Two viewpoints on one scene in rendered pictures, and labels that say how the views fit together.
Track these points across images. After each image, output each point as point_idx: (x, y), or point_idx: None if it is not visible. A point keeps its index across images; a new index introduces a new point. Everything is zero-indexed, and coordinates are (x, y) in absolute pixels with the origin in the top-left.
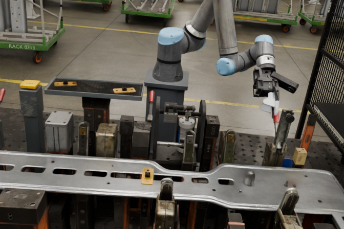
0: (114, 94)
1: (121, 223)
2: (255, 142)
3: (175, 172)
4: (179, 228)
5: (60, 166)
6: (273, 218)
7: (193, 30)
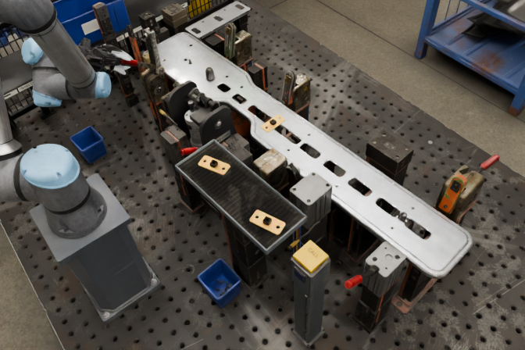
0: (233, 164)
1: None
2: (23, 206)
3: (248, 113)
4: None
5: (333, 176)
6: None
7: (15, 141)
